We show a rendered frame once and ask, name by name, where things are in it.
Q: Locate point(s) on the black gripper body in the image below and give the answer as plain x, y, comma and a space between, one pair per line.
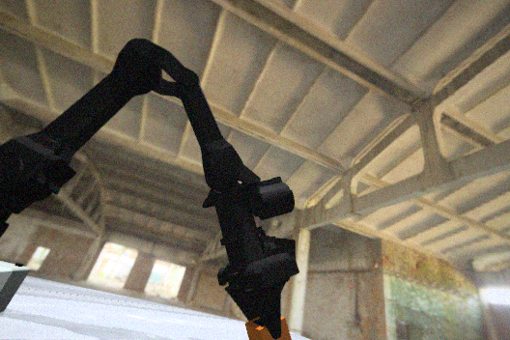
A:
248, 261

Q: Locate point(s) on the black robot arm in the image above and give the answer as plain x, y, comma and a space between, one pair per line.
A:
33, 166

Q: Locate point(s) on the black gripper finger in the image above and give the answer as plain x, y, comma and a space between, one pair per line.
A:
266, 302
242, 301

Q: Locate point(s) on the orange block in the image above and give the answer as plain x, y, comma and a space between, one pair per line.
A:
256, 330

